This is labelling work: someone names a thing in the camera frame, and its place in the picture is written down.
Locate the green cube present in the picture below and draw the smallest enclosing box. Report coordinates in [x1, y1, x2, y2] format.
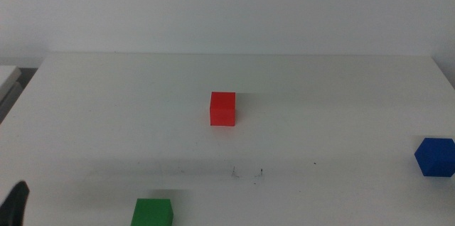
[130, 198, 175, 226]

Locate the red cube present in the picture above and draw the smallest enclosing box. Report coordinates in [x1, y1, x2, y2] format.
[209, 91, 237, 127]

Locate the blue cube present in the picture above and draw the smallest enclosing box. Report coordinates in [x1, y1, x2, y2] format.
[414, 137, 455, 178]

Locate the white side table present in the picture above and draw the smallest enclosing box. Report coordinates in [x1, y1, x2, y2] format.
[0, 65, 23, 124]

